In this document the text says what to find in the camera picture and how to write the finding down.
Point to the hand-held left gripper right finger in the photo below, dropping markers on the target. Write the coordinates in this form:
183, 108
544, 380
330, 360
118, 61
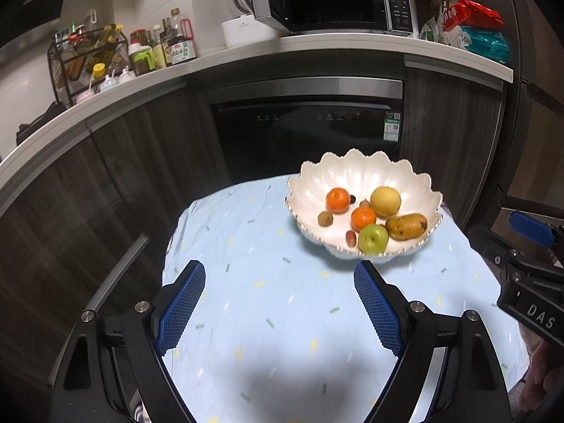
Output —
379, 313

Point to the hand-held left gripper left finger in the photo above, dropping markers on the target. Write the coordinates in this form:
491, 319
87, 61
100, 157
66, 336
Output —
180, 313

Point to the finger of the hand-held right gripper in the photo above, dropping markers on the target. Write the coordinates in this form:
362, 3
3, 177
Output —
531, 227
491, 246

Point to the green apple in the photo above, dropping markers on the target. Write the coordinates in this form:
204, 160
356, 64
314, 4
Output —
372, 239

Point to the orange mandarin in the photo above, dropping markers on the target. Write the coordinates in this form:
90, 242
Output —
337, 199
362, 216

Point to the brown longan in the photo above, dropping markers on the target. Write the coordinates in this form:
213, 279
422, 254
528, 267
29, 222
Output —
325, 219
364, 203

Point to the yellow pear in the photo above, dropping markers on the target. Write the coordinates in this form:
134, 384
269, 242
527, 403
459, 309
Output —
385, 201

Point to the white scalloped ceramic bowl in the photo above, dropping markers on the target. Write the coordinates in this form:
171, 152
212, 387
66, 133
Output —
317, 185

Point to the person's right hand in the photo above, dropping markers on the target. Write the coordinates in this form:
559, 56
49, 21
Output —
544, 374

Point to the light blue patterned tablecloth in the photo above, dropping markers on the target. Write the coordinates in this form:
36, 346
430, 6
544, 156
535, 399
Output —
286, 295

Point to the dark wood lower cabinet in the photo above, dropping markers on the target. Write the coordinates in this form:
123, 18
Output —
449, 132

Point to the built-in black oven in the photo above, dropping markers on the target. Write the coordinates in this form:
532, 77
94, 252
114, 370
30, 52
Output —
264, 150

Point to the teal plastic bag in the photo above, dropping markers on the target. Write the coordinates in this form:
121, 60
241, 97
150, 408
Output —
489, 44

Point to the red plastic bag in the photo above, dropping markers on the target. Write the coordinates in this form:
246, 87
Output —
476, 15

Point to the clear plastic bag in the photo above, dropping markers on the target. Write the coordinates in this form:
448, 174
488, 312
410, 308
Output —
434, 31

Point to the small pink jar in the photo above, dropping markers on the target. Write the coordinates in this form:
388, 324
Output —
86, 97

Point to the small white jar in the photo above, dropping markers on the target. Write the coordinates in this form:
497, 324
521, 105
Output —
126, 75
110, 83

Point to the white kitchen countertop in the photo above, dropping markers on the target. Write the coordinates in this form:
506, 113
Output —
352, 46

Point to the yellow capped bottle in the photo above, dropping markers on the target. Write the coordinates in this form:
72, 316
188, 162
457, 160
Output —
98, 70

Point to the silver black microwave oven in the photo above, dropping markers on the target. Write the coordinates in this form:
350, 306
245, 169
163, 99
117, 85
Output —
398, 4

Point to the white capped oil bottle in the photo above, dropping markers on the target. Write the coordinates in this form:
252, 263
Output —
157, 53

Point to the large soy sauce bottle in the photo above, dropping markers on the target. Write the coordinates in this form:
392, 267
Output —
180, 50

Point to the dark glass bottle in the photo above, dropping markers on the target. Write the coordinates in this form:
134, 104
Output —
165, 37

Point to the red lidded jar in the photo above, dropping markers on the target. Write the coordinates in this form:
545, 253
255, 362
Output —
137, 36

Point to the row of seasoning bottles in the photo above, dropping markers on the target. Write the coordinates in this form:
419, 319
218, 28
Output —
97, 42

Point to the white rice cooker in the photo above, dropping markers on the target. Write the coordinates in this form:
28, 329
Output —
246, 31

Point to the black range hood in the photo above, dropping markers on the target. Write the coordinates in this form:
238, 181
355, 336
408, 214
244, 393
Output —
26, 9

